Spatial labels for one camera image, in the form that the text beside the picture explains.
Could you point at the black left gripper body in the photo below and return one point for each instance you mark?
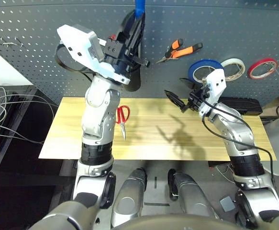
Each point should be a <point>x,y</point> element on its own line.
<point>116,51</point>

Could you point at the orange black pliers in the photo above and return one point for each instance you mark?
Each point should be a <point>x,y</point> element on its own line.
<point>182,51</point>

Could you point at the silver right robot leg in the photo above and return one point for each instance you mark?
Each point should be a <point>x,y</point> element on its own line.
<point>192,194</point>

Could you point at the dark grey pegboard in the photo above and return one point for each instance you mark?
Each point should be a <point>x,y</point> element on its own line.
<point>225,28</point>

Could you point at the white tape roll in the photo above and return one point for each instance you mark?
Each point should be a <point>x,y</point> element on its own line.
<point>241,64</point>

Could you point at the metal peg hook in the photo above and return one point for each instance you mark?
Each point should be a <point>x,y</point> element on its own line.
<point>10,43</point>
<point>19,42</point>
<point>276,70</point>

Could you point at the silver robot leg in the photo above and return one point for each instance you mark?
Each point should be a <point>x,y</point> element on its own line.
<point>129,196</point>
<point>192,194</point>

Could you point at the grey square floor pad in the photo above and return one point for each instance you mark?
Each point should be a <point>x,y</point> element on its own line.
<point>227,204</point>

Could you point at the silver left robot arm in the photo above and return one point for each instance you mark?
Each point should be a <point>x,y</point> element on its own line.
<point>98,115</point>

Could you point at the blue tape roll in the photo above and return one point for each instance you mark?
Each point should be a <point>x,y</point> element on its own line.
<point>192,69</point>

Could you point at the black cabinet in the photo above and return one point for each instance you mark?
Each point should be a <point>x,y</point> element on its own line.
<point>10,153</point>

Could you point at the silver left robot leg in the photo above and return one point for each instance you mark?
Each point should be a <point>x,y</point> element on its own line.
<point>129,196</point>

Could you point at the black plastic cup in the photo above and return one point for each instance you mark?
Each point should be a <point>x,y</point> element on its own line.
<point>134,82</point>

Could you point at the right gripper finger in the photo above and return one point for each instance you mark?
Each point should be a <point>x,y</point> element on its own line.
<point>188,83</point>
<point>175,98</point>

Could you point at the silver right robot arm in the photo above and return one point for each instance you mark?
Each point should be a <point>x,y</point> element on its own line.
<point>237,134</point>

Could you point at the grey robot torso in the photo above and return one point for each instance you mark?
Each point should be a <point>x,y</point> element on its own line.
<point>177,224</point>

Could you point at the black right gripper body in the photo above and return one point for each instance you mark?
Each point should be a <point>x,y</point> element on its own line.
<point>196,99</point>

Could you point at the red tape roll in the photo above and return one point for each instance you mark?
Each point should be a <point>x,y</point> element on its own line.
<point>250,72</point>

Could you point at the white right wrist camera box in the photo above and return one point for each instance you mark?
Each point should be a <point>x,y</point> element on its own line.
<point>215,83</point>

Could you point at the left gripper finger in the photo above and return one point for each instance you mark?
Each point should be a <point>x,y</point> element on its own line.
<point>140,31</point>
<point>130,31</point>

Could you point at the black box device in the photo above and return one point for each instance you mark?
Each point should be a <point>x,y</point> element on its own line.
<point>244,105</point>

